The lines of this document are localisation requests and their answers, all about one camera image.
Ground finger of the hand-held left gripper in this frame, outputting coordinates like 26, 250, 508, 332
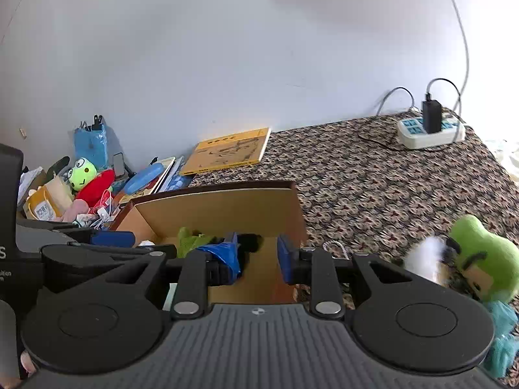
69, 229, 136, 249
41, 244, 157, 276

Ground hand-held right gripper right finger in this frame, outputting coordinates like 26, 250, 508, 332
277, 234, 484, 319

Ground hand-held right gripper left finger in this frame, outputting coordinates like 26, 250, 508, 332
101, 242, 243, 320

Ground green leafy cloth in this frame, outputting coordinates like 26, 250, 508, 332
176, 227, 215, 258

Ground brown cardboard box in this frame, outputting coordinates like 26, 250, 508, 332
109, 180, 309, 304

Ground white fluffy bundle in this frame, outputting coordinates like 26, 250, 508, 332
403, 235, 453, 286

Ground green plush toy black antennae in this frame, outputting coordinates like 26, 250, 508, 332
446, 215, 519, 304

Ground teal fluffy cloth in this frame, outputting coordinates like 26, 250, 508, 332
482, 300, 519, 379

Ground person's left hand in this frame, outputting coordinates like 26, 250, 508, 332
0, 350, 38, 389

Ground yellow paper packet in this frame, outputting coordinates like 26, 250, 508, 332
22, 178, 76, 221

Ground pink cloth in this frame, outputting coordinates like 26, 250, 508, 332
61, 200, 90, 223

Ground red plush toy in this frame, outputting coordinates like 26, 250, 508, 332
75, 169, 116, 207

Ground dark curved object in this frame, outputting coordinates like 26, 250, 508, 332
44, 156, 71, 183

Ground blue oval case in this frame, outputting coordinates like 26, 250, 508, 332
122, 162, 163, 195

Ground lime frog face plush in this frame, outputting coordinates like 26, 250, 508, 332
67, 158, 98, 191

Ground stack of thin books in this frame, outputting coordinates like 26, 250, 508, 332
152, 156, 191, 193

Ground light blue pouch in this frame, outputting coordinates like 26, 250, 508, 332
73, 124, 122, 173

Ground floral patterned blanket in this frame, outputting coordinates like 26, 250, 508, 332
187, 107, 519, 389

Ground yellow book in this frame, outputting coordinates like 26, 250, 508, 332
178, 127, 272, 177

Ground white power strip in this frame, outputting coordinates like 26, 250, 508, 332
396, 114, 466, 149

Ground black charger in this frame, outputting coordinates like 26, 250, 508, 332
422, 94, 442, 134

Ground tangle of white cords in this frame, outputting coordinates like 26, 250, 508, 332
73, 190, 122, 231

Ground white cord loop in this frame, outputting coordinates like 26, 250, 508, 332
322, 241, 350, 261

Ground thin black cable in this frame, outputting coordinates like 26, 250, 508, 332
357, 78, 465, 149

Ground white power cable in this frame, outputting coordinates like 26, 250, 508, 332
441, 0, 471, 118

